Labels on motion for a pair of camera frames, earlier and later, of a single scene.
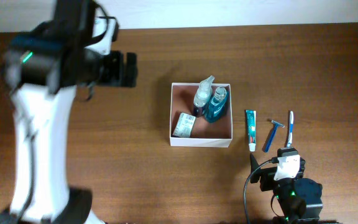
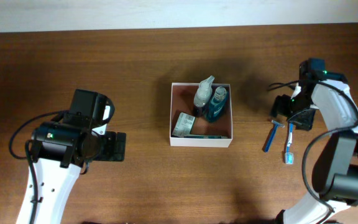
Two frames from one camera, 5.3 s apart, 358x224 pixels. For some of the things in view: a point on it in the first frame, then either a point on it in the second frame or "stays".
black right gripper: (266, 179) to (304, 118)
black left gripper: (130, 70) to (115, 146)
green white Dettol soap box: (184, 125) stays
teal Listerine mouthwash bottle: (216, 105) stays
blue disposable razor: (276, 124) stays
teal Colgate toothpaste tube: (251, 120) to (205, 137)
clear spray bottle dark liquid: (202, 96) stays
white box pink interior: (219, 134) stays
